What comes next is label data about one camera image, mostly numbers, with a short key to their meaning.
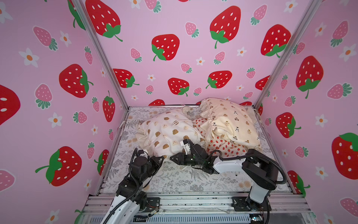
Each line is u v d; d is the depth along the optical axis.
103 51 0.86
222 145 0.89
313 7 0.69
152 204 0.75
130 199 0.52
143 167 0.60
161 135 0.91
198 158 0.64
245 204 0.73
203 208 0.73
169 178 0.84
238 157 0.52
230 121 0.87
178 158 0.73
